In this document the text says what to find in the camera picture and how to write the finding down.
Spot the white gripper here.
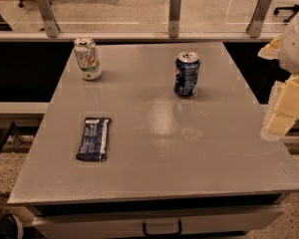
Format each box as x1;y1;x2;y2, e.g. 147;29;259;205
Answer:
258;12;299;141

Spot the blue rxbar blueberry wrapper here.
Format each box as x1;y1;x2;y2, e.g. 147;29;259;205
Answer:
76;118;111;162

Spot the blue pepsi can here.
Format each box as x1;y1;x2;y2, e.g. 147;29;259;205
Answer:
173;51;200;98

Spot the white green 7up can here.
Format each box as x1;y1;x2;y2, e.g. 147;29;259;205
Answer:
74;37;102;81

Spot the black white round object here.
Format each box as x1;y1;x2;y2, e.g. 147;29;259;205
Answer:
0;214;24;239

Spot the right metal railing bracket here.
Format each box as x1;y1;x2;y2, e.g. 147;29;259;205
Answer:
246;0;272;38

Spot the metal railing bracket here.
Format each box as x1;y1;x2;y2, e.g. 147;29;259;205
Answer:
246;0;272;38
35;0;60;38
168;0;181;38

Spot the middle metal railing bracket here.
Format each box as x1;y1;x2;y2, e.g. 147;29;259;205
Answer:
168;0;181;38

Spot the white drawer with black handle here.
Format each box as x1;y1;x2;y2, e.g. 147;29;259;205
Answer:
33;204;284;239

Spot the left metal railing bracket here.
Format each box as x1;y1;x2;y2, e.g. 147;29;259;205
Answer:
35;0;60;38

